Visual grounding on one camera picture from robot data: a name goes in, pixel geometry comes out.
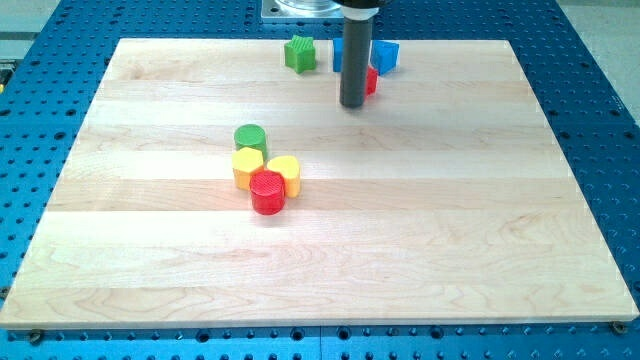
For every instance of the black robot arm end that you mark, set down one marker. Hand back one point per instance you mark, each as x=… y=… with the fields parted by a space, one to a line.
x=360 y=10

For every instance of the blue perforated metal table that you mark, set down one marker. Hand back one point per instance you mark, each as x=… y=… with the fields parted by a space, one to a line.
x=597 y=126

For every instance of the yellow hexagon block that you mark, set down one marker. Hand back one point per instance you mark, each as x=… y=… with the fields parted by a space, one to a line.
x=245 y=163

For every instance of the light wooden board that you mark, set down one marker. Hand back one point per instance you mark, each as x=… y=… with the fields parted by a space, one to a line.
x=444 y=199

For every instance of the blue block behind rod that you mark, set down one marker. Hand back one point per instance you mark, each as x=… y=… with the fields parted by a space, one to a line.
x=337 y=54

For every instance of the green cylinder block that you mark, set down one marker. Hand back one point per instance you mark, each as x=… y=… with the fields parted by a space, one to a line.
x=252 y=136

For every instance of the red star block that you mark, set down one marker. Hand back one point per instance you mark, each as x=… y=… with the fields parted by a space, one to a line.
x=371 y=81

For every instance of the blue cube block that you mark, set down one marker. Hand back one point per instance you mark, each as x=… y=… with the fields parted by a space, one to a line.
x=384 y=56

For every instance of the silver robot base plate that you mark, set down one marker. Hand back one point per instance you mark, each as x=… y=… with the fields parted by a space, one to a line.
x=288 y=11

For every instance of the red cylinder block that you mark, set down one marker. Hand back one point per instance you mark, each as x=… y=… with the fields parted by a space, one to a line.
x=267 y=190

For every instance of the yellow heart block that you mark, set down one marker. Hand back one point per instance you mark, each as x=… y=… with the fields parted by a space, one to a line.
x=289 y=168

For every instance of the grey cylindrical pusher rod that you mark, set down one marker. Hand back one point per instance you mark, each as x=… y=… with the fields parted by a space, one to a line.
x=355 y=61

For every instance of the green star block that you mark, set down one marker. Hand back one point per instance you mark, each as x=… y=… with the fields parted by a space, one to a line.
x=300 y=54

